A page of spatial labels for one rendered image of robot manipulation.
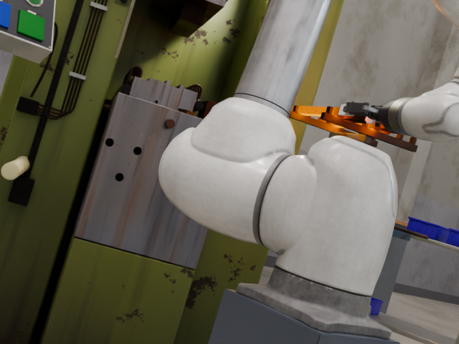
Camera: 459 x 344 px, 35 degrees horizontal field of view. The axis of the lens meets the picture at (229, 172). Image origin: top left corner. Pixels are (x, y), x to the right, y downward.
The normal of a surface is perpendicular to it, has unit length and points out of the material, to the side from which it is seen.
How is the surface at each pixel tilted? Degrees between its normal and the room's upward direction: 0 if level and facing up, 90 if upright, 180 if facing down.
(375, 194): 79
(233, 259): 90
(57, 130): 90
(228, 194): 99
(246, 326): 90
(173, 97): 90
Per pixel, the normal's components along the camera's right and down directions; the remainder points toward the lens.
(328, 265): -0.20, 0.06
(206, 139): -0.48, -0.41
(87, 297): 0.20, 0.05
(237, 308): -0.70, -0.22
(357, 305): 0.67, 0.12
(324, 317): 0.29, -0.94
